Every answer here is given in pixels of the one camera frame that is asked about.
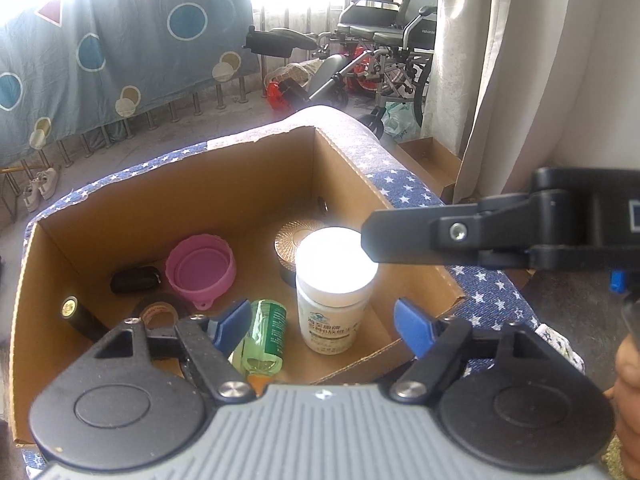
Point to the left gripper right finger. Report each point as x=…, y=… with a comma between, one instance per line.
x=503, y=396

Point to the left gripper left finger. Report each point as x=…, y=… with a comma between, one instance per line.
x=140, y=395

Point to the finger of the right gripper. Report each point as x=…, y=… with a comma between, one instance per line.
x=492, y=232
x=618, y=281

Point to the green black tube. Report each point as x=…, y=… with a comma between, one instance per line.
x=82, y=320

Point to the black tape roll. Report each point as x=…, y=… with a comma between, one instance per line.
x=160, y=310

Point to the black oval case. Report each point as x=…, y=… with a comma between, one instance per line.
x=131, y=281

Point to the green dropper bottle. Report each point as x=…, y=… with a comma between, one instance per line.
x=260, y=353

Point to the pink silicone bowl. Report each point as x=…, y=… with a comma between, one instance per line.
x=201, y=269

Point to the white supplement bottle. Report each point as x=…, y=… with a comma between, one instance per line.
x=334, y=281

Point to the gold lid dark jar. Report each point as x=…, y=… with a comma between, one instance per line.
x=285, y=244

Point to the person's right hand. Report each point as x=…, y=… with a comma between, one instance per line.
x=625, y=395

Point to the star pattern table cloth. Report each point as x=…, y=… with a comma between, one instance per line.
x=330, y=424

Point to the small cardboard tray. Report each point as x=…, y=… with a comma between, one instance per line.
x=432, y=163

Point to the grey curtain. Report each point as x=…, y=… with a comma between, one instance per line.
x=521, y=84

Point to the brown cardboard box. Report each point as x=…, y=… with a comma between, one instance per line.
x=207, y=219

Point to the black wheelchair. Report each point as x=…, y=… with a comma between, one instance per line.
x=389, y=48

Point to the white shoes pair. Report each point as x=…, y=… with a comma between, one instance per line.
x=41, y=187

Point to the red plastic bag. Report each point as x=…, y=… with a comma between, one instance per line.
x=276, y=99

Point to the black scooter seat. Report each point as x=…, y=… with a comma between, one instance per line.
x=278, y=42

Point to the blue hanging bedsheet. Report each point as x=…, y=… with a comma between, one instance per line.
x=70, y=66

